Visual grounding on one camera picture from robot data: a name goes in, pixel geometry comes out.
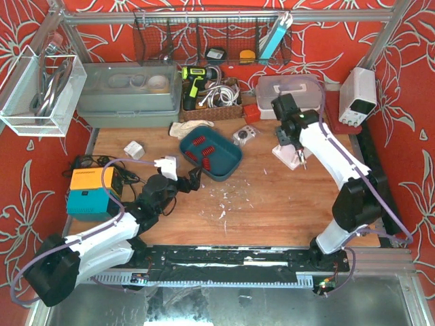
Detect large red spring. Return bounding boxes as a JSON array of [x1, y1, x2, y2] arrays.
[[192, 135, 206, 146]]

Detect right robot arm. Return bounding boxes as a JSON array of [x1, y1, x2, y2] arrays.
[[271, 94, 385, 255]]

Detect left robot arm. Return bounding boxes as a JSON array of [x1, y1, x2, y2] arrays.
[[23, 166, 202, 307]]

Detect white peg board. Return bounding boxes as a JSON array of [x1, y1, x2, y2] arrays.
[[272, 145, 307, 170]]

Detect white plastic toolbox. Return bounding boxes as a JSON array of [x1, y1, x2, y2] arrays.
[[256, 74, 322, 120]]

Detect teal plastic tray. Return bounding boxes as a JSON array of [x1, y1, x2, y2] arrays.
[[179, 126, 243, 182]]

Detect red orange socket cube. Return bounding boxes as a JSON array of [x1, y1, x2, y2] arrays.
[[243, 104, 261, 124]]

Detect red mat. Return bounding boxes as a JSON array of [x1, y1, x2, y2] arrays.
[[325, 91, 362, 135]]

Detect white work glove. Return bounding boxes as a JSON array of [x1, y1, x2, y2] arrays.
[[168, 120, 215, 140]]

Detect white power adapter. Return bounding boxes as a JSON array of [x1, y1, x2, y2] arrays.
[[124, 141, 145, 160]]

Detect wicker basket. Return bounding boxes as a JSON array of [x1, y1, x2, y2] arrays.
[[179, 95, 243, 122]]

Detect white power supply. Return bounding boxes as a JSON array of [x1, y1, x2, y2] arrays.
[[338, 67, 377, 128]]

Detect blue white box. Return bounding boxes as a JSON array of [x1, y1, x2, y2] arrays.
[[258, 18, 288, 64]]

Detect orange teal device box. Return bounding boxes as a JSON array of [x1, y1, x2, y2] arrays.
[[67, 167, 120, 221]]

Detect green yellow power drill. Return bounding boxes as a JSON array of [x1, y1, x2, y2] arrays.
[[181, 66, 218, 111]]

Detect grey plastic storage box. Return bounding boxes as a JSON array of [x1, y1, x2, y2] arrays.
[[77, 62, 182, 128]]

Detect clear acrylic box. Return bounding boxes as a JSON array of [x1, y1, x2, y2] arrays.
[[1, 46, 87, 137]]

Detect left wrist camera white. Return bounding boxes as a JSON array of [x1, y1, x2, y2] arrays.
[[154, 156, 178, 181]]

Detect white cable bundle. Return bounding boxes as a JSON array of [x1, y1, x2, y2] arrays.
[[200, 84, 241, 108]]

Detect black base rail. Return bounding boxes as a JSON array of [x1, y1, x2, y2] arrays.
[[106, 244, 351, 283]]

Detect black cables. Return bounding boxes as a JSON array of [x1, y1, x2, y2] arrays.
[[61, 154, 140, 184]]

